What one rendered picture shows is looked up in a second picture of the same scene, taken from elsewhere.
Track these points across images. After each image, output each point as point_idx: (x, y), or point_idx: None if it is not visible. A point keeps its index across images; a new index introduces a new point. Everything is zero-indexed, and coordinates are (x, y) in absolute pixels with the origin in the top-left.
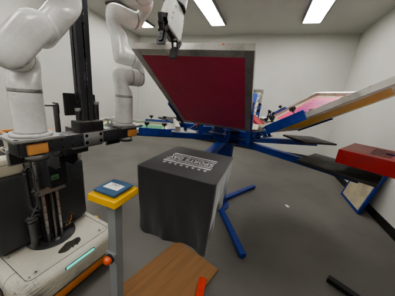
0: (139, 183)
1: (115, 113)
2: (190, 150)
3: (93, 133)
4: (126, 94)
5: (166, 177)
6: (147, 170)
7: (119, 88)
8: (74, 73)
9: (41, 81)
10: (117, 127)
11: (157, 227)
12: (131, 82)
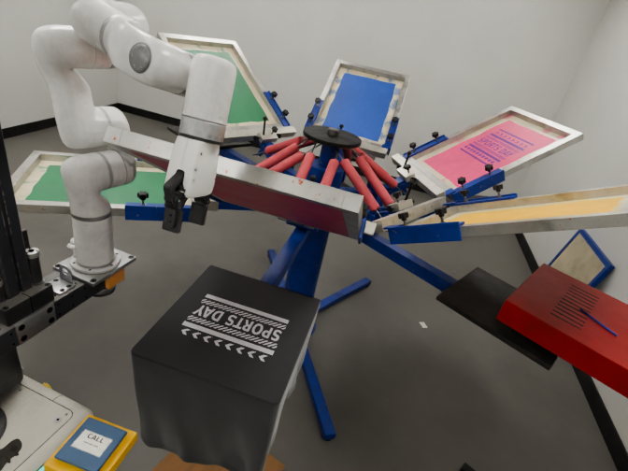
0: (135, 379)
1: (75, 247)
2: (237, 281)
3: (35, 317)
4: (96, 216)
5: (189, 379)
6: (150, 363)
7: (79, 206)
8: None
9: None
10: (83, 281)
11: (175, 442)
12: (107, 187)
